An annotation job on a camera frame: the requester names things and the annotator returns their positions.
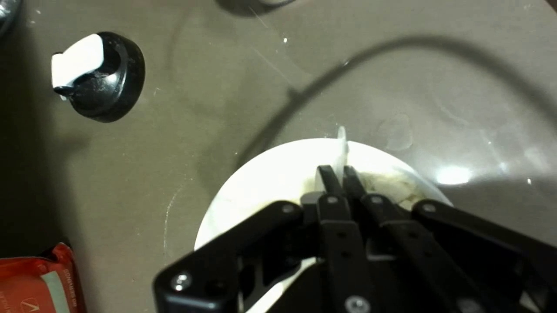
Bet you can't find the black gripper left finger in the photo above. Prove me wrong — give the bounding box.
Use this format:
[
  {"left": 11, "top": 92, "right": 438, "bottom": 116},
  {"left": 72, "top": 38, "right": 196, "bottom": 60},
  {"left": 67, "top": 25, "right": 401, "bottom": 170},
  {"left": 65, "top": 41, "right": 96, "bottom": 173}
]
[{"left": 154, "top": 163, "right": 373, "bottom": 313}]

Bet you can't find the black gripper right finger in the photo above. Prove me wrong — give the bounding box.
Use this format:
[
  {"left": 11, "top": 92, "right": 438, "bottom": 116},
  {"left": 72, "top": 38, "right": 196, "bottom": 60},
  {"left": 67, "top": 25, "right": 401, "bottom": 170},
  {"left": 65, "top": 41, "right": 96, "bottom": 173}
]
[{"left": 345, "top": 165, "right": 557, "bottom": 313}]

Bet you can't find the white plastic scoop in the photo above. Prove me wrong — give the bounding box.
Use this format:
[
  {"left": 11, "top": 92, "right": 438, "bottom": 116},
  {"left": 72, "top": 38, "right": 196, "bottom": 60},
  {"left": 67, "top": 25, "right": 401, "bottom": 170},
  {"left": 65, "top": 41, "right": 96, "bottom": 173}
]
[{"left": 335, "top": 125, "right": 352, "bottom": 175}]

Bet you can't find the white bowl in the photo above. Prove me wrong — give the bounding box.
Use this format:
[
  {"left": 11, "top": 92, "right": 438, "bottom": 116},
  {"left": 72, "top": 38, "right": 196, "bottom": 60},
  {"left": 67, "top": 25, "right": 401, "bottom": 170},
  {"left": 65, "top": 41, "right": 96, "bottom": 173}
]
[{"left": 194, "top": 135, "right": 455, "bottom": 313}]

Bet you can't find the small shaker cup black lid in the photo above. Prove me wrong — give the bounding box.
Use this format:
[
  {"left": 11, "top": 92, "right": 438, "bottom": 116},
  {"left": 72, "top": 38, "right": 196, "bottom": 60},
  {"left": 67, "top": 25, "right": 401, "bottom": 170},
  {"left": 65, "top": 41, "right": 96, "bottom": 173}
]
[{"left": 216, "top": 0, "right": 297, "bottom": 17}]

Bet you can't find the black whey protein bag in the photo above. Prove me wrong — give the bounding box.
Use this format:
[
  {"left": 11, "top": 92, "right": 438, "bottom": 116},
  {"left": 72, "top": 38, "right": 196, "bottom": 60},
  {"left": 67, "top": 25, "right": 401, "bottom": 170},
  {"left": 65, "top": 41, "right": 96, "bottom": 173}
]
[{"left": 0, "top": 239, "right": 89, "bottom": 313}]

